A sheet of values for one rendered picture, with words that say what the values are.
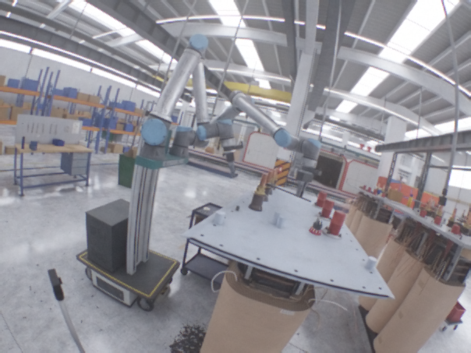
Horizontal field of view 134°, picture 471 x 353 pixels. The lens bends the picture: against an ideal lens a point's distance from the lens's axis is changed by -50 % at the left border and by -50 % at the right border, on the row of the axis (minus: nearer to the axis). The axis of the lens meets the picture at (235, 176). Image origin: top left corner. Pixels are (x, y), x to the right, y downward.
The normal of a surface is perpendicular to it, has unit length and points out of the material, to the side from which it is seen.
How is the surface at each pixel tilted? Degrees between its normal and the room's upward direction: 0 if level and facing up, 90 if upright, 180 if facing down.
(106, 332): 0
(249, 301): 90
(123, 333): 0
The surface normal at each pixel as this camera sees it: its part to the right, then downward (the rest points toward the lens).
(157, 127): 0.25, 0.30
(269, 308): -0.28, 0.08
